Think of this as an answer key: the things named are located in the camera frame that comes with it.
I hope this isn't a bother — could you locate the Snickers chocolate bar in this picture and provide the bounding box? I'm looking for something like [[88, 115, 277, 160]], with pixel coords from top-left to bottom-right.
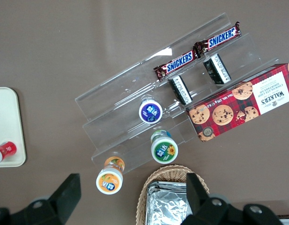
[[153, 49, 201, 82], [193, 21, 242, 59]]

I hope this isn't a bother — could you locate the orange lid gum bottle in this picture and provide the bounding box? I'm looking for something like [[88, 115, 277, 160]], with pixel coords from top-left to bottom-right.
[[96, 156, 126, 195]]

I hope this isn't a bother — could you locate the blue lid gum bottle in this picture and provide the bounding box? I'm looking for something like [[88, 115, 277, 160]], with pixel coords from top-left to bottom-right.
[[138, 95, 163, 124]]

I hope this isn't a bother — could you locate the light wicker basket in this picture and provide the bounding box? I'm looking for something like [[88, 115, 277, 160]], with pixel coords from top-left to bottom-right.
[[136, 165, 210, 225]]

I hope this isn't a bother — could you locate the clear acrylic stepped display stand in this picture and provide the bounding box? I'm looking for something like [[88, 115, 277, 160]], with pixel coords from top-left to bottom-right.
[[74, 12, 287, 175]]

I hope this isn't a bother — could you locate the small black white carton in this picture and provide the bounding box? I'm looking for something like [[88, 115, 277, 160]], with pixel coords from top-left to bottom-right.
[[203, 53, 231, 85], [168, 75, 193, 105]]

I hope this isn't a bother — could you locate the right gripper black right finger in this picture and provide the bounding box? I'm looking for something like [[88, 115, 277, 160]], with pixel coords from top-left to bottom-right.
[[181, 172, 231, 225]]

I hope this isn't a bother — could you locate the beige plastic tray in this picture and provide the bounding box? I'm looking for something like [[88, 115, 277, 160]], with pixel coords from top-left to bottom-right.
[[0, 87, 27, 168]]

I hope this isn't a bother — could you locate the red tartan Walkers cookie box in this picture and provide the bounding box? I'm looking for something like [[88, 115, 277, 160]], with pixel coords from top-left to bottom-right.
[[185, 62, 289, 143]]

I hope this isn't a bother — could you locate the small red bottle white lid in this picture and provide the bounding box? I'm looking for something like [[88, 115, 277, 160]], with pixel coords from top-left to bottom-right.
[[0, 141, 18, 167]]

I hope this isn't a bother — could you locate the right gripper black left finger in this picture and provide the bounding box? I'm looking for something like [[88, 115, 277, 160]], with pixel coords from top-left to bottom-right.
[[24, 173, 82, 225]]

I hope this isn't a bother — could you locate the green lid gum bottle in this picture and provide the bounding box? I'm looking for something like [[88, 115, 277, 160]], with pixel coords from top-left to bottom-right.
[[150, 128, 179, 164]]

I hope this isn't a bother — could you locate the silver foil pack stack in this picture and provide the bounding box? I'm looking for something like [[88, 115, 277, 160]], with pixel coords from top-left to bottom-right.
[[145, 180, 194, 225]]

